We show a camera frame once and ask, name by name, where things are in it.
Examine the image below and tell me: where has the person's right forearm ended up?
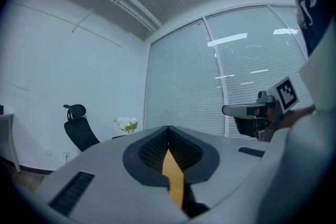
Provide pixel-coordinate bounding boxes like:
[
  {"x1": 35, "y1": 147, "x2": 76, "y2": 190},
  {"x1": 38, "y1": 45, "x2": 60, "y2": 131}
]
[{"x1": 280, "y1": 105, "x2": 317, "y2": 130}]

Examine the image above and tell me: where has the black mesh office chair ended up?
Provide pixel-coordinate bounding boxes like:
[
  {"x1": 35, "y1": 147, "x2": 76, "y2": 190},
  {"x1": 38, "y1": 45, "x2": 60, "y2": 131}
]
[{"x1": 62, "y1": 103, "x2": 101, "y2": 153}]

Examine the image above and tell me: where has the white desk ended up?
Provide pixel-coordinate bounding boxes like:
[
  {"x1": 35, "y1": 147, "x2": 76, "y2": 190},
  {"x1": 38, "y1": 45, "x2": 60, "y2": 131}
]
[{"x1": 0, "y1": 112, "x2": 22, "y2": 173}]

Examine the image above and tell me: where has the glass wall with white blinds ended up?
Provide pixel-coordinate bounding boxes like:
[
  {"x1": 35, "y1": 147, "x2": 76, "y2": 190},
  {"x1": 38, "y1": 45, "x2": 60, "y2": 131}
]
[{"x1": 143, "y1": 3, "x2": 314, "y2": 141}]

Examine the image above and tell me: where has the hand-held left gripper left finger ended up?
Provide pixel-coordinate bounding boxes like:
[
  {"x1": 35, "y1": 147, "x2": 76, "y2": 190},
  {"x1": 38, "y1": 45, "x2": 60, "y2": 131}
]
[{"x1": 34, "y1": 125, "x2": 190, "y2": 221}]

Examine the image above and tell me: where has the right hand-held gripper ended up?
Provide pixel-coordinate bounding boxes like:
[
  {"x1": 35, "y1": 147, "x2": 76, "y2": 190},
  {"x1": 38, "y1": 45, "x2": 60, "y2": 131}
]
[{"x1": 222, "y1": 76, "x2": 300, "y2": 142}]

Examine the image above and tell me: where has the white flower bouquet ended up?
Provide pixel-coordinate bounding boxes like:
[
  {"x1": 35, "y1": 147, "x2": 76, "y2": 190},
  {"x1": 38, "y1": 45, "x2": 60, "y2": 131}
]
[{"x1": 112, "y1": 115, "x2": 139, "y2": 135}]

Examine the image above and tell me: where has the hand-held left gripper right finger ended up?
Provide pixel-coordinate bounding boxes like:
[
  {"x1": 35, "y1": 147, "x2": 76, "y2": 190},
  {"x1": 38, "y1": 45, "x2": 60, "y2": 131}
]
[{"x1": 167, "y1": 125, "x2": 268, "y2": 218}]

